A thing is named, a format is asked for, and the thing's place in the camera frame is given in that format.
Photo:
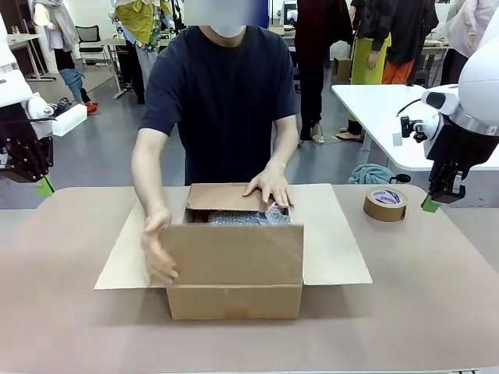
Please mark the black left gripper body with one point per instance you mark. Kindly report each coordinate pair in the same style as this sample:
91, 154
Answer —
17, 132

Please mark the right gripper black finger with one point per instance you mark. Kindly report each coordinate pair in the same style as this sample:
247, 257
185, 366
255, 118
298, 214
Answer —
436, 183
455, 187

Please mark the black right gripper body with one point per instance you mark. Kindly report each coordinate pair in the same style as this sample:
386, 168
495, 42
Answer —
460, 148

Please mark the brown packing tape roll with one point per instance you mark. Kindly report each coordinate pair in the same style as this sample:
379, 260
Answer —
384, 204

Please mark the brown cardboard box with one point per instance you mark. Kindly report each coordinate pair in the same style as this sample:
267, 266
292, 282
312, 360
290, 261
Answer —
234, 269

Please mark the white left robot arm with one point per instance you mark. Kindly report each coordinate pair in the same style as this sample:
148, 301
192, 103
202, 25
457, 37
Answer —
9, 58

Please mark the person's right forearm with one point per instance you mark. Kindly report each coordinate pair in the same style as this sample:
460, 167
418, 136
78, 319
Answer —
150, 175

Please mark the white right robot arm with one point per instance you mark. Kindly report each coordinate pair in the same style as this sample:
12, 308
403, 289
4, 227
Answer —
479, 78

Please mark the person's left forearm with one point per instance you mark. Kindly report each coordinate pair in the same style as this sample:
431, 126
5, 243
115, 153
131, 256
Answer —
282, 144

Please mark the clear bubble wrap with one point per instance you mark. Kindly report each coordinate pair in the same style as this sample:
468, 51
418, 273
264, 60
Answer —
241, 218

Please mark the person's right hand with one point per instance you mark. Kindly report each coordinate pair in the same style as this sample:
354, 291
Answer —
158, 249

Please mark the person's left hand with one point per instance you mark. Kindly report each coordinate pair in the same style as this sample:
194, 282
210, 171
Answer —
274, 183

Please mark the black rounded object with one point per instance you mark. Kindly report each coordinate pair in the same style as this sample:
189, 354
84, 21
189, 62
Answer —
400, 178

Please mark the teal towel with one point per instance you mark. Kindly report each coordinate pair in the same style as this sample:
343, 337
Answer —
368, 174

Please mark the orange fabric on floor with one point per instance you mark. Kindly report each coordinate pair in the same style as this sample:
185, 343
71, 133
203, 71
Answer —
92, 108

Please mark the white table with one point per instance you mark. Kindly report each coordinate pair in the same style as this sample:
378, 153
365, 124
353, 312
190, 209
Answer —
374, 113

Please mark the grey desk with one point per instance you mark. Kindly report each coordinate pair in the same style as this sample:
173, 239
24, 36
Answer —
27, 39

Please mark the person in pink shirt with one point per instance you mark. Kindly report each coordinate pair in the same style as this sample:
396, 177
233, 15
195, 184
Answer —
466, 35

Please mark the black mesh office chair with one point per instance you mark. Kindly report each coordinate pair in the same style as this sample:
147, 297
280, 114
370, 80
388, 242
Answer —
90, 37

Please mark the figure with orange trousers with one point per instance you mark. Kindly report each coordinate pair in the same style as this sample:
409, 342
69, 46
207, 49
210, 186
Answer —
413, 35

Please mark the person with yellow skirt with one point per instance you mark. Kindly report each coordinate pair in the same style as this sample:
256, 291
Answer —
370, 58

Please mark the long grey work table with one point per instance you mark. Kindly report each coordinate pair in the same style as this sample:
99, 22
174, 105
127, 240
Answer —
113, 48

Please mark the small background cardboard box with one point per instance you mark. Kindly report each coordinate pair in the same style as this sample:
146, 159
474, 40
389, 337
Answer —
342, 69

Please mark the person in maroon clothes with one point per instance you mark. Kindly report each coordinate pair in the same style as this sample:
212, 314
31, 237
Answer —
312, 58

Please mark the person in navy t-shirt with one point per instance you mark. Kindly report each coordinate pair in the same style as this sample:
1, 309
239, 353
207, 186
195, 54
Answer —
222, 105

